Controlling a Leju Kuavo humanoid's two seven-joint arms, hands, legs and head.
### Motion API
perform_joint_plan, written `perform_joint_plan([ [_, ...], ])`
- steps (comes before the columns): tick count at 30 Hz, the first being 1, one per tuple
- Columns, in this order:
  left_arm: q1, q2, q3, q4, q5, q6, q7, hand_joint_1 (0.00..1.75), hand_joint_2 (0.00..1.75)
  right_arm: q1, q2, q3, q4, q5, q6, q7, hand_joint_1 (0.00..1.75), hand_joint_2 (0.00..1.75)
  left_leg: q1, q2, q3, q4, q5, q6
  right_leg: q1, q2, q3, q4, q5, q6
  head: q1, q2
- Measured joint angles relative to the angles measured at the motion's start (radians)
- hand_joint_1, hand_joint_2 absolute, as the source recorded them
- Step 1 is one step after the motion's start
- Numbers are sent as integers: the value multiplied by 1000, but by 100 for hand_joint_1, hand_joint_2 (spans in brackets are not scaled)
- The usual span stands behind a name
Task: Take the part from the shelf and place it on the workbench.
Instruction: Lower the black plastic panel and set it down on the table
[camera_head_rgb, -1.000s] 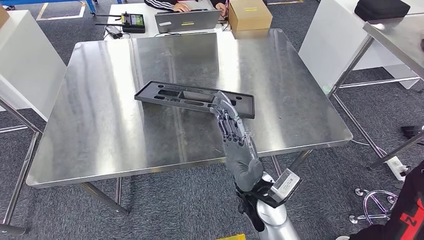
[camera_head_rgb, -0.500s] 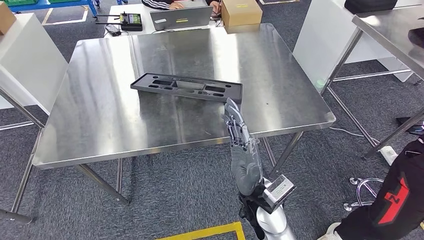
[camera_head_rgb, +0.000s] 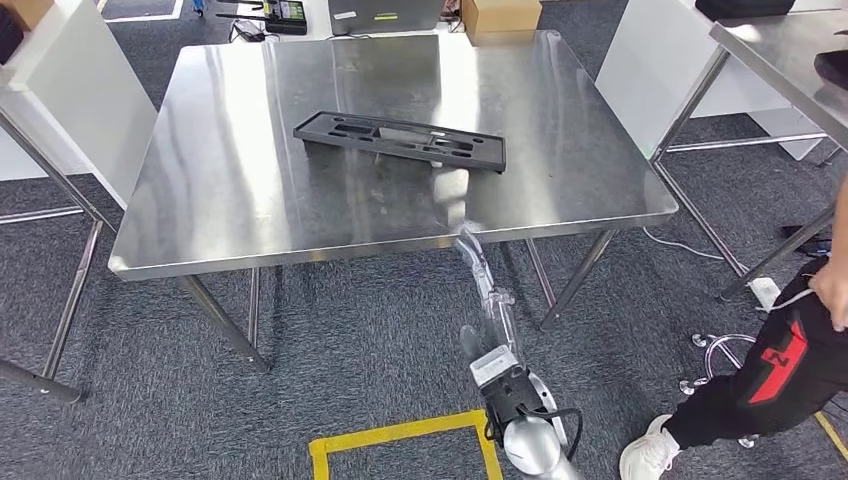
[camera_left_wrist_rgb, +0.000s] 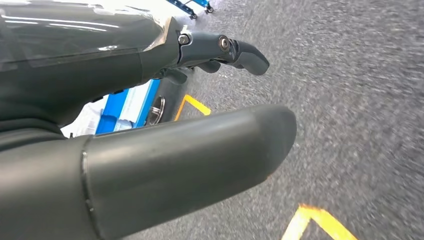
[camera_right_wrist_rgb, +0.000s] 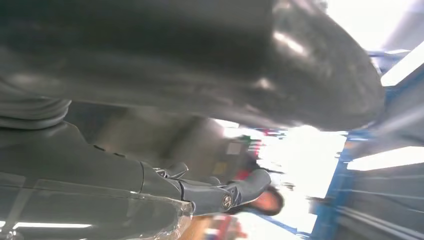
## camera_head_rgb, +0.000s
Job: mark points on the person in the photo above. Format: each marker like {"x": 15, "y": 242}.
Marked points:
{"x": 762, "y": 384}

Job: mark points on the yellow floor tape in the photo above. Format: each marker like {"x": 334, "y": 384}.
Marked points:
{"x": 831, "y": 434}
{"x": 397, "y": 432}

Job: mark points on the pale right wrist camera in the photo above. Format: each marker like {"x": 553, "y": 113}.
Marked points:
{"x": 493, "y": 364}

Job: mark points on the black plastic plate bracket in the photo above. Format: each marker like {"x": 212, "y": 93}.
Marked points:
{"x": 318, "y": 129}

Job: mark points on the pale floor tape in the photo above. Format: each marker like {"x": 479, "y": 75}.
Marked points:
{"x": 142, "y": 18}

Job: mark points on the black device with green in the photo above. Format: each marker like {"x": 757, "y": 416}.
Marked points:
{"x": 285, "y": 18}

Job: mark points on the black plastic part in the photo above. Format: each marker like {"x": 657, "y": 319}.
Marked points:
{"x": 833, "y": 69}

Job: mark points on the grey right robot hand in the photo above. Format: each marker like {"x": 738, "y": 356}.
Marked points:
{"x": 497, "y": 311}

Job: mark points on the stainless steel workbench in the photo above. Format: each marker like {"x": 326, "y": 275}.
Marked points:
{"x": 232, "y": 166}

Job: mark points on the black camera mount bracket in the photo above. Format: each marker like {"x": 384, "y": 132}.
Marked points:
{"x": 513, "y": 397}

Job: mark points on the person's right forearm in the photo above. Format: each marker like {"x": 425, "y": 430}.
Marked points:
{"x": 841, "y": 232}

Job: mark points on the person's right hand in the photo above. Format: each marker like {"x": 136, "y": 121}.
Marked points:
{"x": 835, "y": 295}

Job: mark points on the chrome stool with black seat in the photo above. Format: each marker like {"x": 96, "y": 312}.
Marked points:
{"x": 719, "y": 344}

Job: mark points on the small dark power adapter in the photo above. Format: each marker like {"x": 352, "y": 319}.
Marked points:
{"x": 248, "y": 30}

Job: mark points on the black zip case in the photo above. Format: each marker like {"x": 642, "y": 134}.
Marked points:
{"x": 742, "y": 8}

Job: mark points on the white panel board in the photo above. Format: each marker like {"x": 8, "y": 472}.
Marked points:
{"x": 79, "y": 106}
{"x": 636, "y": 73}

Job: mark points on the brown cardboard box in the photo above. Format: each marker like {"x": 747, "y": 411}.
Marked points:
{"x": 500, "y": 14}
{"x": 26, "y": 10}

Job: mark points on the grey metal box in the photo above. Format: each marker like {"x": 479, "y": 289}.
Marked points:
{"x": 384, "y": 16}

